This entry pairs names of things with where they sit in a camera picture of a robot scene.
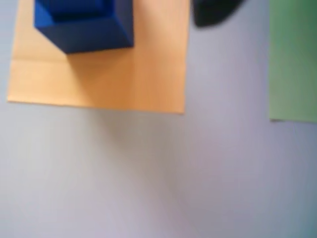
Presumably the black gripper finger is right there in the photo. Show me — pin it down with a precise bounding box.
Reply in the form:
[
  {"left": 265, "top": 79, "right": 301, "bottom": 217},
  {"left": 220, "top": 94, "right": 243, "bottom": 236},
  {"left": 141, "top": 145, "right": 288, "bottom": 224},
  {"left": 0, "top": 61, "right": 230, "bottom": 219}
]
[{"left": 192, "top": 0, "right": 246, "bottom": 27}]

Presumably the medium blue cube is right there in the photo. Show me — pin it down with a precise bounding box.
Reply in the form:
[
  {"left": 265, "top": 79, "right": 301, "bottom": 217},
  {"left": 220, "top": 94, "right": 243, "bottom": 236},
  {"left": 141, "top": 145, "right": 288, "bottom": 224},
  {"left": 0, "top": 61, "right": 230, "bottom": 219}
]
[{"left": 33, "top": 0, "right": 135, "bottom": 55}]

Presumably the green paper square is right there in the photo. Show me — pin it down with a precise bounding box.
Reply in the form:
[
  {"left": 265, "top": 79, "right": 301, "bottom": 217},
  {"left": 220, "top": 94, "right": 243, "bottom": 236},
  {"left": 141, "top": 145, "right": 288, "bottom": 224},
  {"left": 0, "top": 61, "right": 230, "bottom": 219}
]
[{"left": 268, "top": 0, "right": 317, "bottom": 123}]

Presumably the orange paper square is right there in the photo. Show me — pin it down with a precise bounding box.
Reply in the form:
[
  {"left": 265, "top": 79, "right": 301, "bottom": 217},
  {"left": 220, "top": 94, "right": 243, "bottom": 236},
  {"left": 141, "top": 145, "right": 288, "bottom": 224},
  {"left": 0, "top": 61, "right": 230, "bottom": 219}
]
[{"left": 6, "top": 0, "right": 191, "bottom": 115}]

